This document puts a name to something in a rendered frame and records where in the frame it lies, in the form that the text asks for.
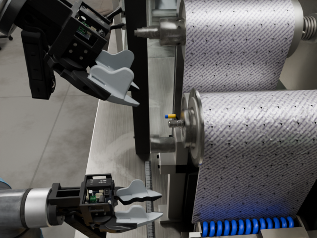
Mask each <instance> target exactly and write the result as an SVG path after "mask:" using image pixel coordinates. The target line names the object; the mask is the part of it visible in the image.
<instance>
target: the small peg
mask: <svg viewBox="0 0 317 238"><path fill-rule="evenodd" d="M168 126H169V128H180V127H182V128H183V127H184V120H169V121H168Z"/></svg>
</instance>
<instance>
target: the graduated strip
mask: <svg viewBox="0 0 317 238"><path fill-rule="evenodd" d="M144 165H145V187H146V189H147V190H153V188H152V172H151V161H144ZM153 211H154V205H153V202H152V201H146V213H150V212H153ZM146 226H147V238H155V222H154V221H153V222H151V223H149V224H146Z"/></svg>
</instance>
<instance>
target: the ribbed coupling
mask: <svg viewBox="0 0 317 238"><path fill-rule="evenodd" d="M303 20H304V22H303V32H302V36H301V41H306V42H307V43H316V42H317V13H312V14H310V15H309V16H308V17H303Z"/></svg>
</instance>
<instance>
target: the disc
mask: <svg viewBox="0 0 317 238"><path fill-rule="evenodd" d="M192 97H193V98H194V99H195V101H196V104H197V109H198V115H199V125H200V145H199V153H198V156H197V158H196V159H194V158H193V156H192V153H191V150H190V154H191V158H192V162H193V165H194V166H195V167H196V168H199V167H200V166H201V164H202V161H203V155H204V144H205V130H204V116H203V108H202V103H201V98H200V94H199V92H198V90H197V89H196V88H193V89H192V90H191V91H190V94H189V99H188V106H189V101H190V99H191V98H192Z"/></svg>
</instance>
